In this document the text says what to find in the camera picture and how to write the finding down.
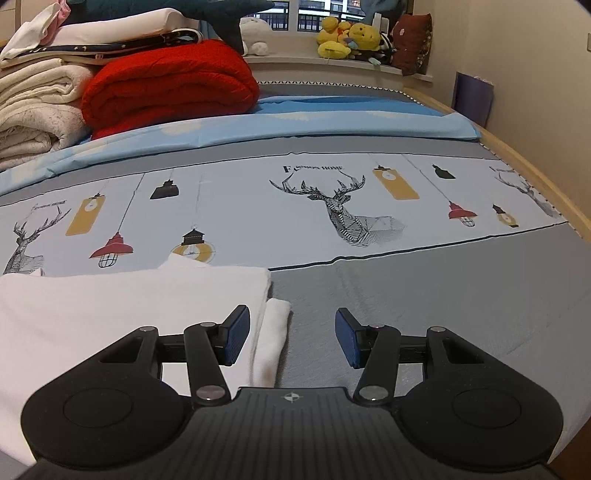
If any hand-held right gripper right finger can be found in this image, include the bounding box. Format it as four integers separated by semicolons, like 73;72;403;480
335;308;491;407

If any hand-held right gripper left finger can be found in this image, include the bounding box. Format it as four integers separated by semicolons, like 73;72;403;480
90;305;251;407

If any light blue quilt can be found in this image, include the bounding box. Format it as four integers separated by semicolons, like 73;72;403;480
0;95;483;185

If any red folded blanket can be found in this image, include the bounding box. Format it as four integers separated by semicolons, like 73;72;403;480
81;39;259;139

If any window sill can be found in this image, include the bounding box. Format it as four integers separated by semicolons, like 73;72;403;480
242;51;435;85

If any black and white striped plush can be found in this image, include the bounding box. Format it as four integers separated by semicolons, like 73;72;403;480
369;34;398;66

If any speckled off-white folded blanket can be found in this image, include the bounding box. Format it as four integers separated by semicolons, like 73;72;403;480
0;99;93;171

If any white plush toy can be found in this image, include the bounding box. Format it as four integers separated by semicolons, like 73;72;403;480
239;16;273;57

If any yellow plush toy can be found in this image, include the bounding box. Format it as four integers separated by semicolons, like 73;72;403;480
346;21;382;52
316;16;352;60

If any maroon cushion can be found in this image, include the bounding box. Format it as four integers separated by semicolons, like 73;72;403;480
390;13;433;77

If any navy star-print blanket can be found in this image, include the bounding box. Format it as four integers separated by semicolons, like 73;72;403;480
0;28;204;70

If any window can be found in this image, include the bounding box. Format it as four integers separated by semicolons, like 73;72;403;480
272;0;365;33

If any white pillow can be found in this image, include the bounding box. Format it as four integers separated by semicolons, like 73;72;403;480
55;8;183;45

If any pink and white cloth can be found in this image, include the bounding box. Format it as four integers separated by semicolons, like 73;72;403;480
0;0;70;58

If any wooden bed frame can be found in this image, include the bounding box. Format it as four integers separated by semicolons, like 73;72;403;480
406;88;591;241

